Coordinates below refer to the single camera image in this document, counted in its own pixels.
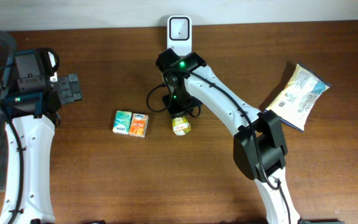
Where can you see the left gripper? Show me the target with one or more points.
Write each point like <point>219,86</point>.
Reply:
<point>70,84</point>

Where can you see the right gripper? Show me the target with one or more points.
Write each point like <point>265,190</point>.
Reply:
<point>176,112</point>

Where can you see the green yellow snack packet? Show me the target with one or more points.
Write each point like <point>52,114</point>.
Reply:
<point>181,126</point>

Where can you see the orange tissue pack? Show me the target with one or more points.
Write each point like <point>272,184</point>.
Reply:
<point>139,124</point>

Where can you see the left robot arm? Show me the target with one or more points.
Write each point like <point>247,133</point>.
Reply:
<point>32,95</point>

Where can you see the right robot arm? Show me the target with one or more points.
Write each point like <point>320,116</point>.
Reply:
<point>259,147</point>

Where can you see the white barcode scanner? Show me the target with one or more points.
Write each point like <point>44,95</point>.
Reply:
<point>179,34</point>

